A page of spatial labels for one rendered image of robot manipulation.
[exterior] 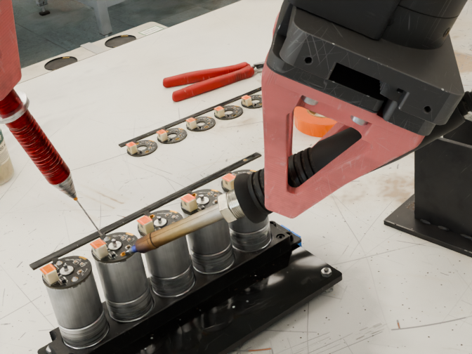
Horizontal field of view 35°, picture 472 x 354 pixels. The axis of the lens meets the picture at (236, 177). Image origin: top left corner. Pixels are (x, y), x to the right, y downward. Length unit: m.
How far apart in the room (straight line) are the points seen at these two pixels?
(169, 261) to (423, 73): 0.19
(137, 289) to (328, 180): 0.13
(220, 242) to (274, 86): 0.15
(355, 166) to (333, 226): 0.18
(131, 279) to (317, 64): 0.18
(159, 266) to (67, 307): 0.05
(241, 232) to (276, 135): 0.14
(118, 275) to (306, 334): 0.11
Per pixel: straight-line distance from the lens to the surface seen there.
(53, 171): 0.33
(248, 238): 0.43
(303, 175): 0.33
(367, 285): 0.44
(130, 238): 0.40
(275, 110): 0.29
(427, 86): 0.27
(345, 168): 0.31
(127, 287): 0.40
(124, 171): 0.59
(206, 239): 0.41
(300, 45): 0.26
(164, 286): 0.41
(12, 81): 0.30
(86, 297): 0.39
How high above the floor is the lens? 1.04
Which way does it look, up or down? 31 degrees down
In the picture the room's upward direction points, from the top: 8 degrees counter-clockwise
